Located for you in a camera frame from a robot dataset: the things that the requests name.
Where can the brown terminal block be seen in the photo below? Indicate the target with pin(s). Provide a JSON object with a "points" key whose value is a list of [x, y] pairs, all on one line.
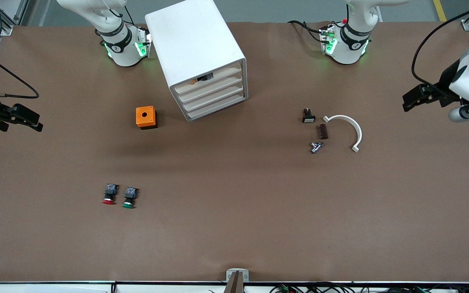
{"points": [[323, 132]]}

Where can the yellow mushroom push button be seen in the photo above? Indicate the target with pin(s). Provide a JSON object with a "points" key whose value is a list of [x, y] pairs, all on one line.
{"points": [[205, 78]]}

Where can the small metal fitting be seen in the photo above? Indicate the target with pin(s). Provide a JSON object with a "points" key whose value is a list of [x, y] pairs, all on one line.
{"points": [[316, 147]]}

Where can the orange box with hole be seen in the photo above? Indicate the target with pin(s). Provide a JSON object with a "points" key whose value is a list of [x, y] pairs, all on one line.
{"points": [[151, 119]]}

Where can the white table edge rail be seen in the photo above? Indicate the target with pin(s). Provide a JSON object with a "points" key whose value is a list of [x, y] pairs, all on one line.
{"points": [[55, 287]]}

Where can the black switch with white face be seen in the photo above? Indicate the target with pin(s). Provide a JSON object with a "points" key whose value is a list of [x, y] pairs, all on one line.
{"points": [[308, 116]]}

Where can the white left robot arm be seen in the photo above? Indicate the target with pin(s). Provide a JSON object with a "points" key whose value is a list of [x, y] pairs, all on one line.
{"points": [[348, 53]]}

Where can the white curved plastic arc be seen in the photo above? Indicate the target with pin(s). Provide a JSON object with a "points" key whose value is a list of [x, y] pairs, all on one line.
{"points": [[346, 118]]}

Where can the green mushroom push button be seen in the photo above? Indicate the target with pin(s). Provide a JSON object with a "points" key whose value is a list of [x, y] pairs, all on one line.
{"points": [[130, 197]]}

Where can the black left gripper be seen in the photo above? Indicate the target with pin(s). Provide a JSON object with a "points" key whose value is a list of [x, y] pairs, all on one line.
{"points": [[446, 83]]}

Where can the red mushroom push button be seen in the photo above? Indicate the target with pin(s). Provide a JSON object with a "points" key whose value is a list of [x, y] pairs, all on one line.
{"points": [[110, 194]]}

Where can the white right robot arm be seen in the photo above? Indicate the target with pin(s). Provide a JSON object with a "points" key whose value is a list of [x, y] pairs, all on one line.
{"points": [[124, 53]]}

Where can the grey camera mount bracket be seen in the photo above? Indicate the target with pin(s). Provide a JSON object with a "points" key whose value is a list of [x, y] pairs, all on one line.
{"points": [[237, 276]]}

